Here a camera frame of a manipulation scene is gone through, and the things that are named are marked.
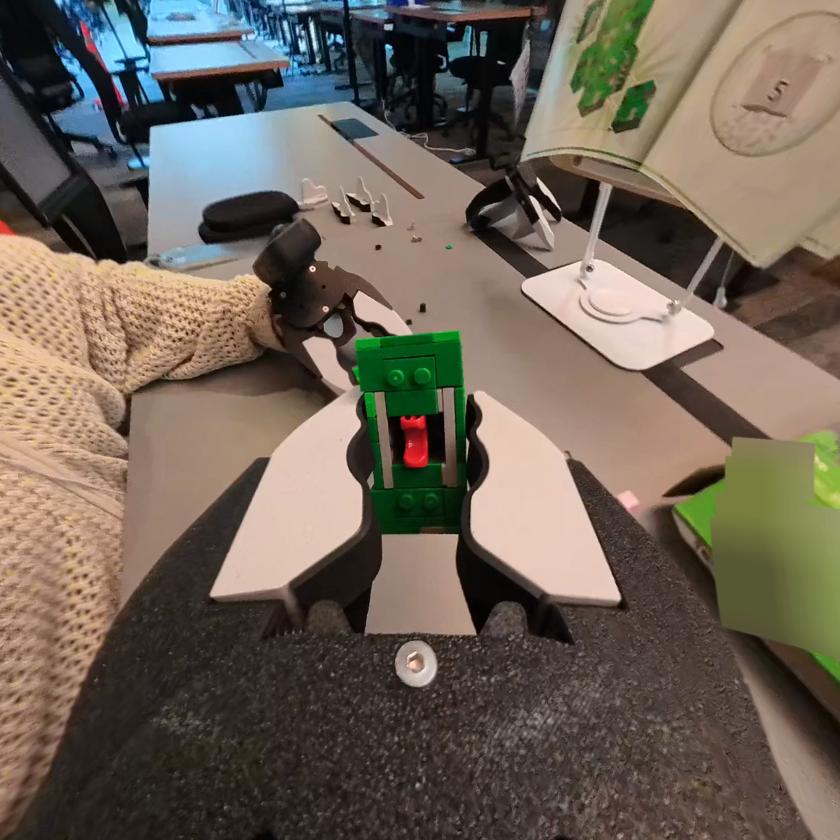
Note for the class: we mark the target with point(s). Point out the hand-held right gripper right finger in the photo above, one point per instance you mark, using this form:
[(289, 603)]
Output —
[(538, 525)]

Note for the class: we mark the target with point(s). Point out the wooden office desk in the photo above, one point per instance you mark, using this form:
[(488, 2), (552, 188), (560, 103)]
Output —
[(190, 29), (210, 62), (459, 13)]

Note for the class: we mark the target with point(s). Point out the pink lego pig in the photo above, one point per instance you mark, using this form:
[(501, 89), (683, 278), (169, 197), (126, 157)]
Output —
[(628, 500)]

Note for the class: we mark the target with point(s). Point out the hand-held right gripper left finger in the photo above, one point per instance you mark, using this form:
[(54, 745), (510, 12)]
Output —
[(295, 518)]

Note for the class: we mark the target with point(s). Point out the lego instruction booklet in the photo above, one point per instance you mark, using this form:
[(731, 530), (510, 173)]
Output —
[(689, 79)]

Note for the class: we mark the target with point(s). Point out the spare white finger part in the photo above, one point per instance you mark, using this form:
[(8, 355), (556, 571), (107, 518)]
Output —
[(361, 195), (313, 195), (344, 207), (382, 213)]

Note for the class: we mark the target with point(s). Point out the person's left forearm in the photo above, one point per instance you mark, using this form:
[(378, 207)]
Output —
[(131, 315)]

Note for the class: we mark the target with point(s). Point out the person's beige knit sweater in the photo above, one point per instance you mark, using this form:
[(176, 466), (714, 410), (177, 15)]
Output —
[(52, 558)]

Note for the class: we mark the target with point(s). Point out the black zip pouch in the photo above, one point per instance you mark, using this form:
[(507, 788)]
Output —
[(249, 213)]

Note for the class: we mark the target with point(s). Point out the spare black white gripper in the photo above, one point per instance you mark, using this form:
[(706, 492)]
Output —
[(512, 210)]

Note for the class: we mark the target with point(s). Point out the grey flat object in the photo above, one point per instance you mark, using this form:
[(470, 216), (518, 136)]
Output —
[(197, 257)]

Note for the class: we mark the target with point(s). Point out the white book stand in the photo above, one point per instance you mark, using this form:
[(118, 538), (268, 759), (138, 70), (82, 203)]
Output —
[(623, 328)]

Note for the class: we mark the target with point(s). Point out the black office chair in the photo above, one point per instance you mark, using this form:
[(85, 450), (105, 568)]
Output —
[(420, 72), (482, 69), (46, 72)]

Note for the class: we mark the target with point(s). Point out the green lego box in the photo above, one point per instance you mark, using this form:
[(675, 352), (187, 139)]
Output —
[(695, 525)]

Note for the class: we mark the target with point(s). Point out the green lego body block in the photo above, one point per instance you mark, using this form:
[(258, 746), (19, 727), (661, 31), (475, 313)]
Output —
[(410, 367)]

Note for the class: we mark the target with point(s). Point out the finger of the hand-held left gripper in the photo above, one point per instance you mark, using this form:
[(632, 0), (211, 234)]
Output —
[(384, 315), (321, 361)]

